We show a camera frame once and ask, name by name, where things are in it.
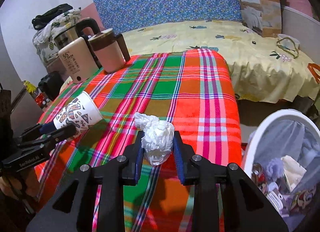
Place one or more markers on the beige electric kettle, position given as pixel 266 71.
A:
pixel 78 61

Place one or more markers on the patterned paper cup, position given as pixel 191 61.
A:
pixel 81 112

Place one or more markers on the black bag on bundle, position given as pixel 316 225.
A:
pixel 40 21

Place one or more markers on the white tissue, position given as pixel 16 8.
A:
pixel 158 137

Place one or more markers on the yellow printed bed sheet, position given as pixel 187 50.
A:
pixel 260 71

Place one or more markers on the white patterned cloth bundle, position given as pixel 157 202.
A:
pixel 43 40

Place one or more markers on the steel kettle black handle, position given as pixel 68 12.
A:
pixel 74 32

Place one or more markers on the white paper napkin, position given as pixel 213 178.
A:
pixel 293 172

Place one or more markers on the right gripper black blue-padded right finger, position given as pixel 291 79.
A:
pixel 244 206

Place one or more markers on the white cabinet by bed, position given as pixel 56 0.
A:
pixel 303 28

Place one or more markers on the black object beside table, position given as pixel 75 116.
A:
pixel 51 85

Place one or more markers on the white bowl on bed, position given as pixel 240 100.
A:
pixel 288 42

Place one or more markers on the brown bedding package box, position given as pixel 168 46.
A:
pixel 262 16

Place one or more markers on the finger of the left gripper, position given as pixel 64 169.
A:
pixel 50 139
pixel 35 132

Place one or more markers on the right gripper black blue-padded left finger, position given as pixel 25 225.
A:
pixel 93 191

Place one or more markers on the red cartoon drink can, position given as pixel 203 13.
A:
pixel 258 177

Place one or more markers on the pink brown lidded mug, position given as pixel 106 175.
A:
pixel 110 49

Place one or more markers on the translucent bin liner bag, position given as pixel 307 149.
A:
pixel 292 151

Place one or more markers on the white round trash bin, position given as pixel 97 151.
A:
pixel 262 131

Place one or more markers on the red green plaid tablecloth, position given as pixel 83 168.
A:
pixel 190 89

